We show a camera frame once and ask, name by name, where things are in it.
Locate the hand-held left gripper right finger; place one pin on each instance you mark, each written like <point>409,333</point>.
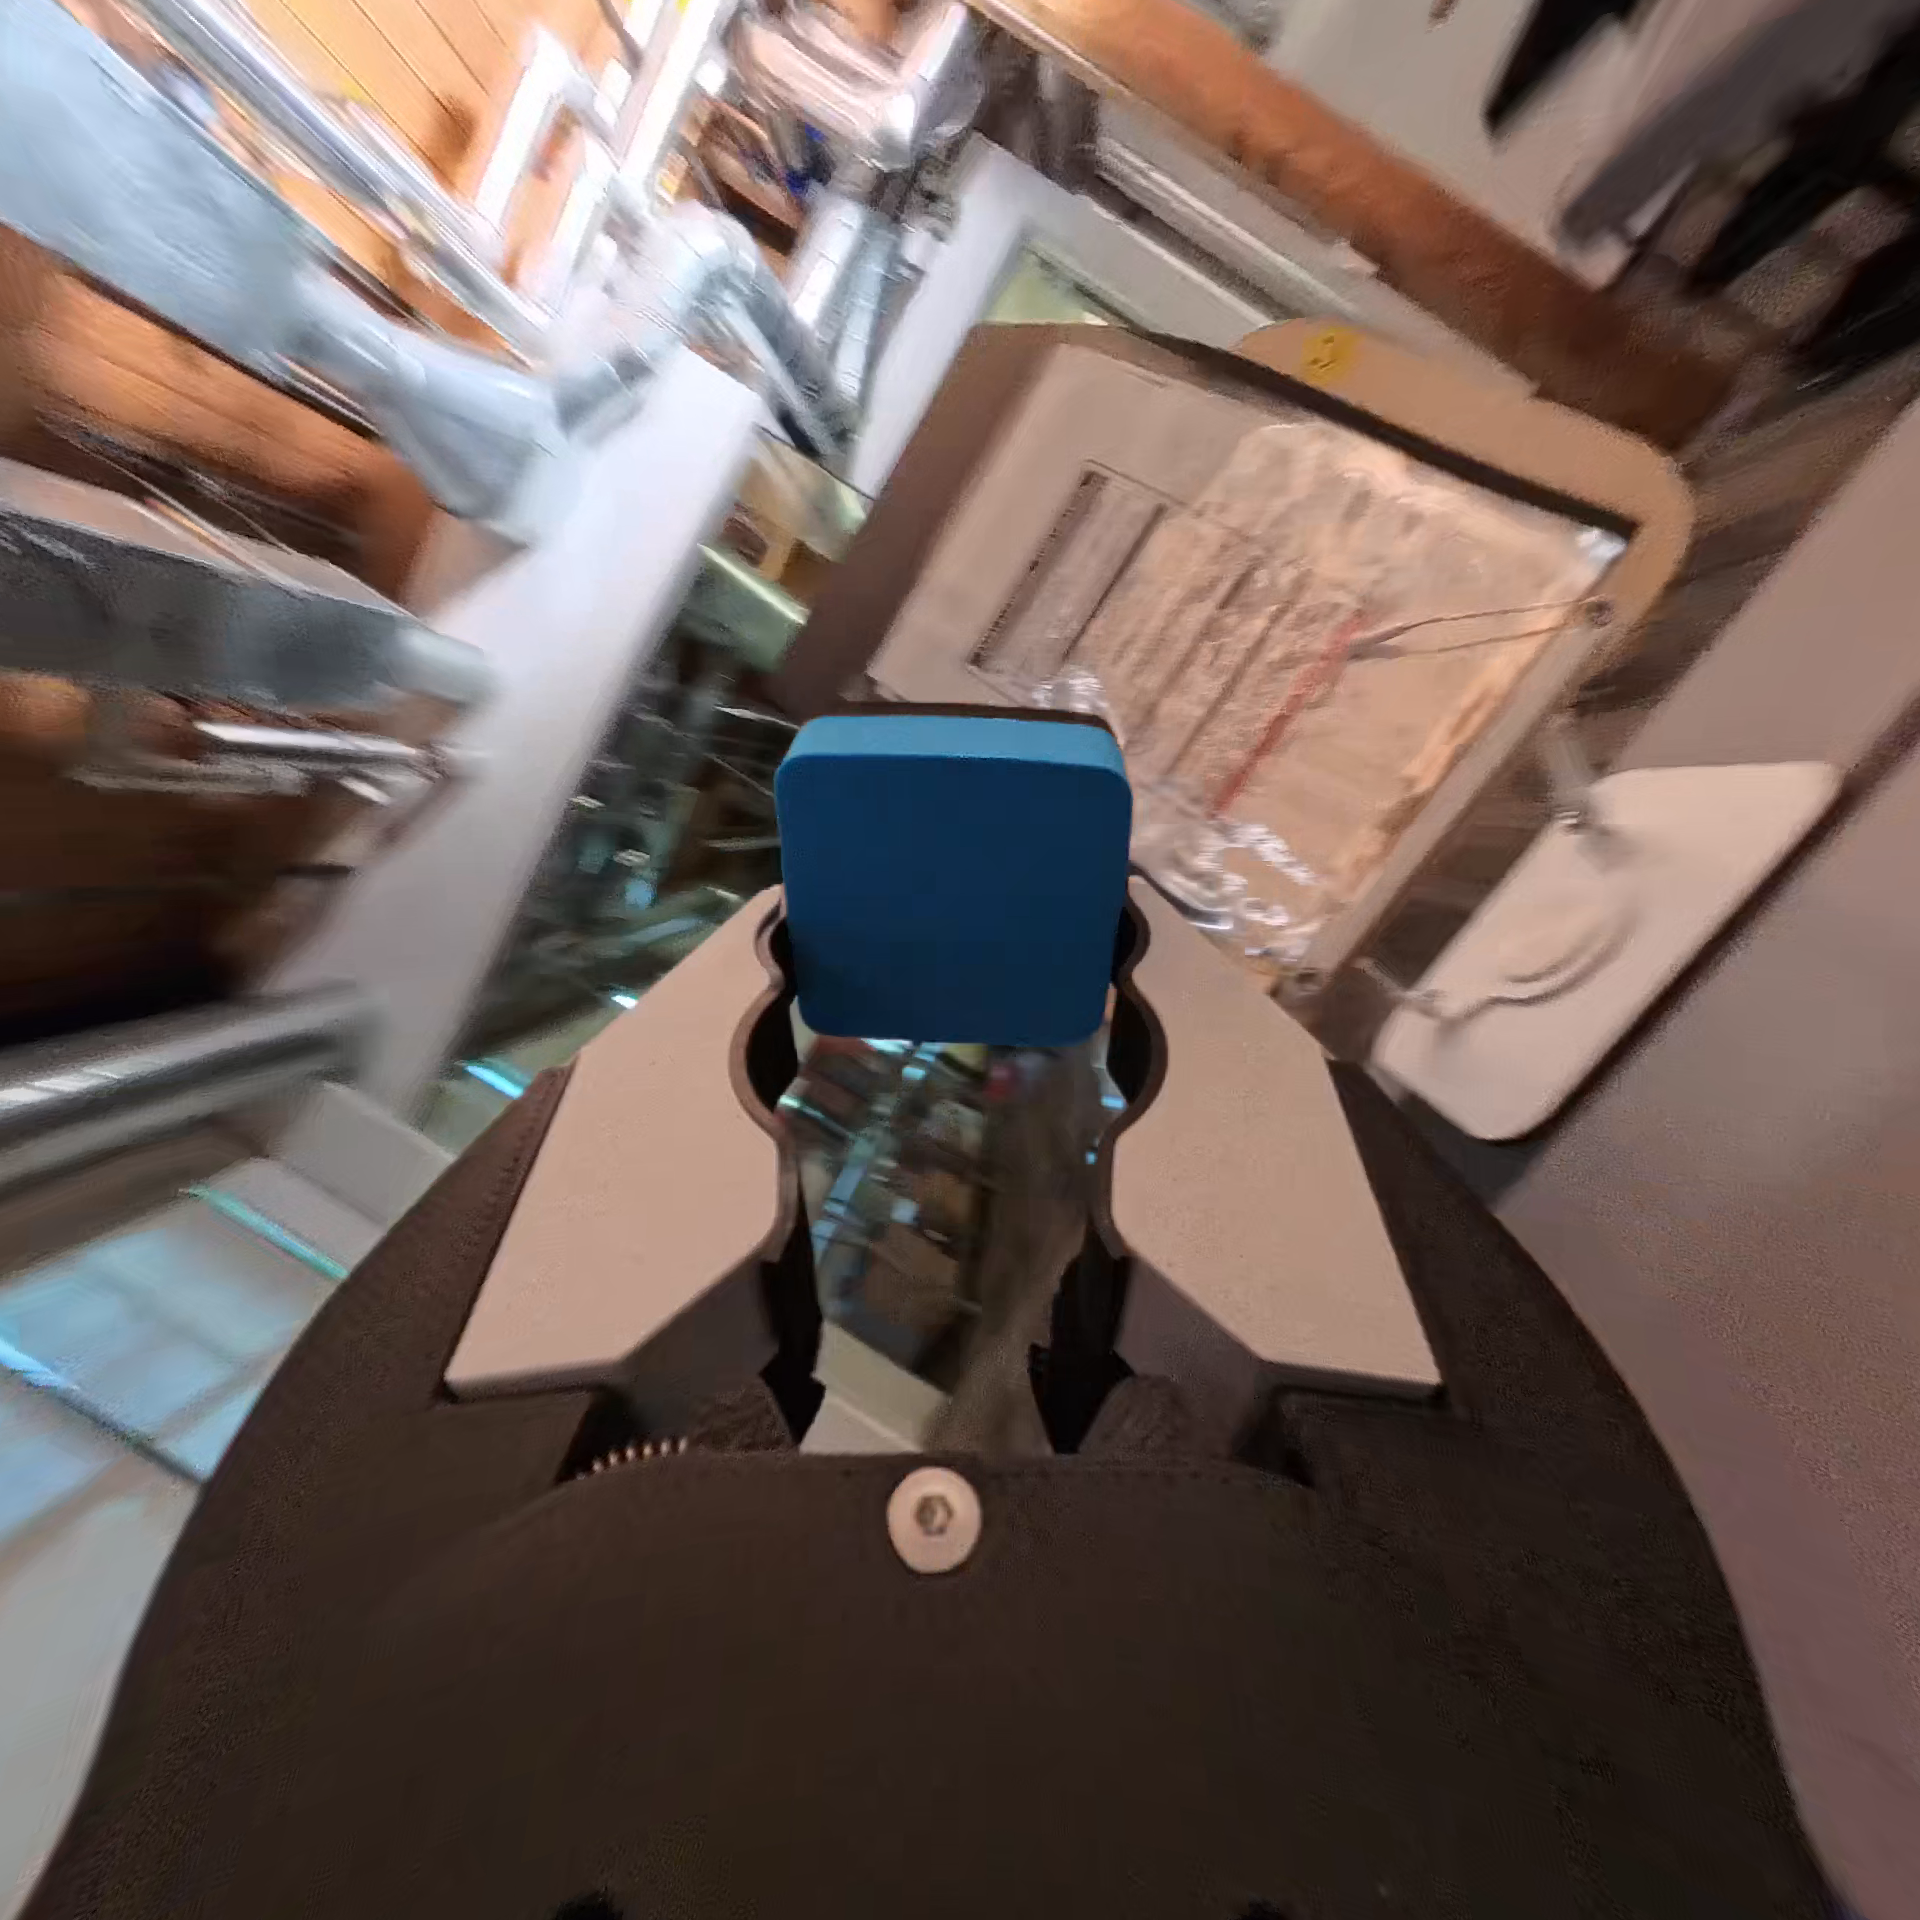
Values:
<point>1275,1229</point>

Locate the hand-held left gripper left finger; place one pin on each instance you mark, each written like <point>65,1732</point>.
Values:
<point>600,1229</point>

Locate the blue foam block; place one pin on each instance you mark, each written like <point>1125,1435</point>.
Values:
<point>952,887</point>

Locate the white stand base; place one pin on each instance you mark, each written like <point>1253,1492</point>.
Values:
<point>1650,869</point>

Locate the clear-sleeved instruction sheet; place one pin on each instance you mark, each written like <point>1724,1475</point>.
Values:
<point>1275,601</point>

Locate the instruction sheet on stand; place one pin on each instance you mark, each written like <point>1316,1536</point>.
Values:
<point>856,586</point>

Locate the silver air duct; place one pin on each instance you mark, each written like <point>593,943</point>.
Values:
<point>448,421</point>

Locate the wooden support post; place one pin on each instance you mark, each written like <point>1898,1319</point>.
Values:
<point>1350,180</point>

